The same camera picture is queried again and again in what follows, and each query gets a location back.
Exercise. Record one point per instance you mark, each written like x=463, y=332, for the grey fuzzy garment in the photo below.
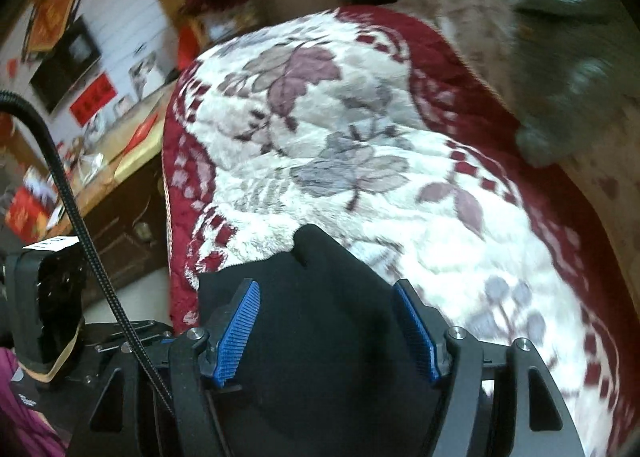
x=574, y=66

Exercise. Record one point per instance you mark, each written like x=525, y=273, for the beige floral quilt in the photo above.
x=607, y=170

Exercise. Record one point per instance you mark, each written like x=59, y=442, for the wooden desk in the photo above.
x=124, y=205

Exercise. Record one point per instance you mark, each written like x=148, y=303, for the black wall television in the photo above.
x=65, y=65

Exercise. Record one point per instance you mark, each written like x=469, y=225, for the pink sleeve forearm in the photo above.
x=23, y=432

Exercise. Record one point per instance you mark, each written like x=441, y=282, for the black pants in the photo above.
x=326, y=370

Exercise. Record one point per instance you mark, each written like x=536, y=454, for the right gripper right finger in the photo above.
x=424, y=330

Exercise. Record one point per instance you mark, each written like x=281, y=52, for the white red floral blanket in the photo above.
x=365, y=122

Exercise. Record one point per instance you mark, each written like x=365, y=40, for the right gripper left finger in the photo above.
x=228, y=330

